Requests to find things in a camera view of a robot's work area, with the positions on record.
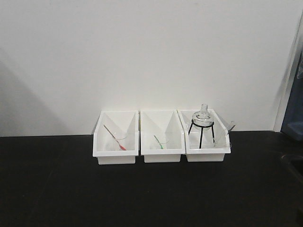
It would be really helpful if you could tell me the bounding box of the white bin middle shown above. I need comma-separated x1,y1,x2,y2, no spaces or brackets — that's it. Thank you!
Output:
140,110,186,163

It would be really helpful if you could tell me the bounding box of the white bin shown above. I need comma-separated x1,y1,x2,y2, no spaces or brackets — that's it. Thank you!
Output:
178,109,231,162
92,111,139,165
140,110,186,163

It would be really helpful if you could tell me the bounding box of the green tipped glass rod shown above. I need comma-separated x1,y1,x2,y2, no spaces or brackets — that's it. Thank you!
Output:
154,135,163,149

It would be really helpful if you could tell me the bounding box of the red tipped glass rod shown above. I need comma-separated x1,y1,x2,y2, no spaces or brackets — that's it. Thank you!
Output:
103,125,126,150

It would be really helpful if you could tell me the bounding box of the white bin left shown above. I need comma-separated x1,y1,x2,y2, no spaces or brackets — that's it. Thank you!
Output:
92,111,139,165

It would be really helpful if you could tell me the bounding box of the clear round glass flask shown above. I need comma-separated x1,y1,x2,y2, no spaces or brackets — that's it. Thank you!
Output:
192,104,214,130

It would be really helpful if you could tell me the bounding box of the white bin right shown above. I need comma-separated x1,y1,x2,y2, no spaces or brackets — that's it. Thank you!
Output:
178,109,231,162

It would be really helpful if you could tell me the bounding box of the blue object at right edge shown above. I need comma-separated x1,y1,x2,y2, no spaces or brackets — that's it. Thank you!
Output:
281,51,303,141

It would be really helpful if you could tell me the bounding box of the black wire tripod stand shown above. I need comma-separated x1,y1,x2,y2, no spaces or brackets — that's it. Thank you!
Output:
188,120,215,149

